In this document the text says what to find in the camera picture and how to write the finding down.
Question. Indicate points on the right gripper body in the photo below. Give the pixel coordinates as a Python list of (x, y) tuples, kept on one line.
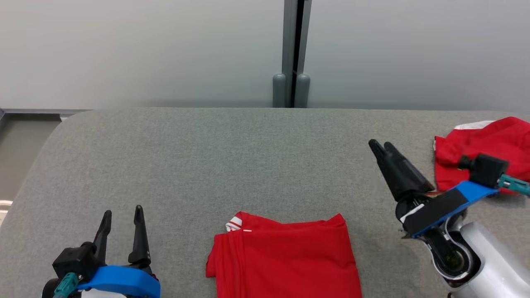
[(449, 256)]

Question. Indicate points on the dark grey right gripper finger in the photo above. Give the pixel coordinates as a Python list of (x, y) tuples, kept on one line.
[(391, 178), (414, 180)]

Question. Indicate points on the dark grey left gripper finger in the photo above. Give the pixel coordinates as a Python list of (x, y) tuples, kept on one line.
[(103, 240), (140, 248)]

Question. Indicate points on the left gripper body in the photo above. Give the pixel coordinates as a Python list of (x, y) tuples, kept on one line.
[(49, 289)]

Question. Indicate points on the red shorts with white panels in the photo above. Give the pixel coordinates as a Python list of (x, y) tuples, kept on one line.
[(476, 145)]

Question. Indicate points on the red and white jersey shirt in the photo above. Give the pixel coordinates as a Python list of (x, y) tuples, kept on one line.
[(281, 260)]

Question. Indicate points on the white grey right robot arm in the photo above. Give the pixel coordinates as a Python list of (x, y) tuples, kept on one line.
[(497, 269)]

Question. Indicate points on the white striped floor object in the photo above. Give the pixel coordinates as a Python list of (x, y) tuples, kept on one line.
[(5, 205)]

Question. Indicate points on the grey partition foot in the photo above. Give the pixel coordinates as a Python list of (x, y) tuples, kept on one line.
[(302, 91), (279, 91)]

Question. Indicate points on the left wrist camera blue bracket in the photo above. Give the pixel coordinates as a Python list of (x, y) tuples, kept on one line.
[(120, 281)]

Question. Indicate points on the wrist camera blue bracket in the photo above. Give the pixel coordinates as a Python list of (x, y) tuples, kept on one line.
[(439, 211), (120, 281)]

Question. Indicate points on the right wrist camera blue bracket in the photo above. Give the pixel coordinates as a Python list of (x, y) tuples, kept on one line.
[(439, 211)]

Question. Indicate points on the grey partition base rail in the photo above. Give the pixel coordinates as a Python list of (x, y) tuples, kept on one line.
[(33, 111)]

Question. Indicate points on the grey partition post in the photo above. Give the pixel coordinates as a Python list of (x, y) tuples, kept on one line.
[(289, 41)]

